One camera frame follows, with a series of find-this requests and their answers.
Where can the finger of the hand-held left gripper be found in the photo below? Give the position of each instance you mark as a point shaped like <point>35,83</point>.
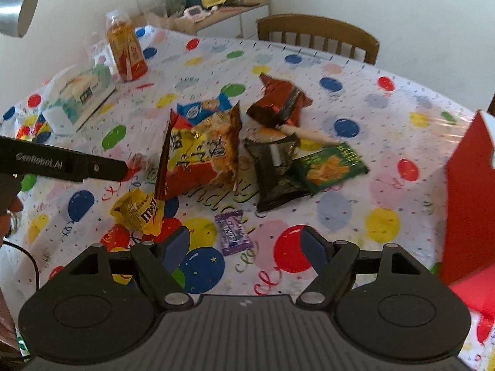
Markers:
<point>106,169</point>

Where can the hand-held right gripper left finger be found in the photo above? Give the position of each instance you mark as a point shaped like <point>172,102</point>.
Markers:
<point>178,245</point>

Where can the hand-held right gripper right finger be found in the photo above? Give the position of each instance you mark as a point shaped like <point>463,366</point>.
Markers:
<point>314,245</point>

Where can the yellow candy packet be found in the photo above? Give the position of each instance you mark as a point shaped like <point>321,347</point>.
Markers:
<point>135,210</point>

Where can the purple candy packet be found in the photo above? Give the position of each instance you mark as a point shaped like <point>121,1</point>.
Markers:
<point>234,232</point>

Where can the black snack packet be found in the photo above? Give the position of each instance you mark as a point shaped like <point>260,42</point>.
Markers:
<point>278,177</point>

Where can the green snack packet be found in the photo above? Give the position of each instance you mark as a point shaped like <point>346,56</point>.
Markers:
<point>328,166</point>

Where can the large yellow red chip bag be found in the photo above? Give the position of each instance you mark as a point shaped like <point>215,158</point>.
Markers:
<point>201,150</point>

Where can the blue snack packet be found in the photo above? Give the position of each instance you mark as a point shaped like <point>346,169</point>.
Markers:
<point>201,110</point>

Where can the red cardboard box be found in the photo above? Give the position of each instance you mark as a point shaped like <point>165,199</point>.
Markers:
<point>471,201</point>

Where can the person's left hand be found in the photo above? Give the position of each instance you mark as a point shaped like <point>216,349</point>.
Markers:
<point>13,218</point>

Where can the green white tissue pack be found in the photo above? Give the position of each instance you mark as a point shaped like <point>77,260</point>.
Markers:
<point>79,94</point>

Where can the beige sausage stick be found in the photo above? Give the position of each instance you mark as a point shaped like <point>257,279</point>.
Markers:
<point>309,133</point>

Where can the wrapped bread bun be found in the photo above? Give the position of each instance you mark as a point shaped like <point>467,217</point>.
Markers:
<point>268,133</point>

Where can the orange drink bottle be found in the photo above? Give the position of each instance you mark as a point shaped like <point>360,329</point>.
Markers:
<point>125,48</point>

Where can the brown foil snack packet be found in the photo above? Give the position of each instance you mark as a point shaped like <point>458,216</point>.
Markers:
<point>280,102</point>

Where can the silver lamp shade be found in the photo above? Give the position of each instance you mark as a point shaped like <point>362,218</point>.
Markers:
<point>17,9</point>

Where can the small white device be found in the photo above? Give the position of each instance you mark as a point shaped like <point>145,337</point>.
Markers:
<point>197,13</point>

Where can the wooden side table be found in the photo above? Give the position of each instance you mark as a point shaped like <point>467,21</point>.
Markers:
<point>228,11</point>

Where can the wooden chair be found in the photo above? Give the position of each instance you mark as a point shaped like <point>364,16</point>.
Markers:
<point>317,27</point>

